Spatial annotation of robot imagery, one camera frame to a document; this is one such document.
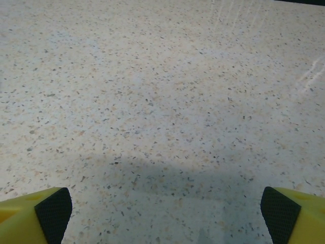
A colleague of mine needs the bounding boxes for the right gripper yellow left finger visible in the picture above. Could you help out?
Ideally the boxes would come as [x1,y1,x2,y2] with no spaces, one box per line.
[0,187,73,244]

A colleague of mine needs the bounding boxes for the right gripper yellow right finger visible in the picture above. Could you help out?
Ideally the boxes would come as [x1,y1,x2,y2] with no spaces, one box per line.
[261,186,325,244]

